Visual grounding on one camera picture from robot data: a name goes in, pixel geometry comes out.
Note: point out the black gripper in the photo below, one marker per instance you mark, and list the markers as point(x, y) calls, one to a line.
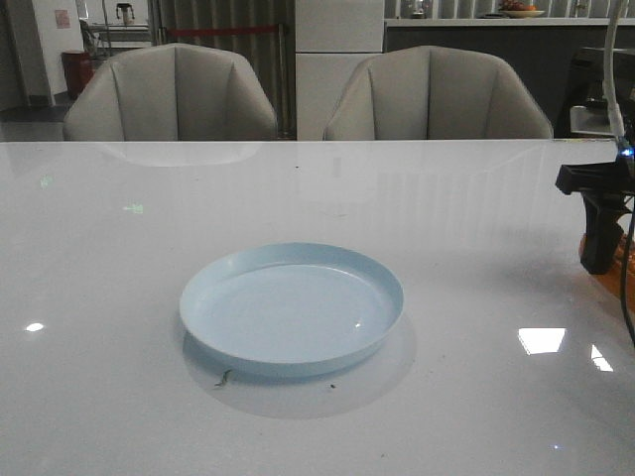
point(604, 187)

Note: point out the orange corn cob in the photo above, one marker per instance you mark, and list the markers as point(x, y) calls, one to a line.
point(611, 279)

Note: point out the light blue round plate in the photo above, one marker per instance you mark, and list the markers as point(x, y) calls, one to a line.
point(291, 310)

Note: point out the dark armchair with cushion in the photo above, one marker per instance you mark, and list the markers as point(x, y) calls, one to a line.
point(584, 113)

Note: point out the grey counter with white top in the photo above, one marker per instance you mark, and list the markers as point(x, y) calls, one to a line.
point(541, 50)

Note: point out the grey upholstered chair right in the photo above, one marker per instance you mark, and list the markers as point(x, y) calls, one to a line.
point(436, 93)

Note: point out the grey upholstered chair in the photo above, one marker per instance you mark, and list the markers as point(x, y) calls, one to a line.
point(436, 93)
point(175, 92)

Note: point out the fruit bowl on counter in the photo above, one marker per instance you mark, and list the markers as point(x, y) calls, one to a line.
point(519, 10)

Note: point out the white cabinet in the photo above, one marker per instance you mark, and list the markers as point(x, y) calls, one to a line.
point(331, 39)

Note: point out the red barrier belt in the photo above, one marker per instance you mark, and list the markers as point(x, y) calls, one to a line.
point(177, 33)

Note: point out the grey upholstered chair left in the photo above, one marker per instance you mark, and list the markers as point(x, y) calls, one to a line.
point(175, 92)

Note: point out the red trash bin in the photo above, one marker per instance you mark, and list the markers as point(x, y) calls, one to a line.
point(78, 71)

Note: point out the barrier post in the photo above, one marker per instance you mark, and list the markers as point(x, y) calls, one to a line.
point(283, 72)

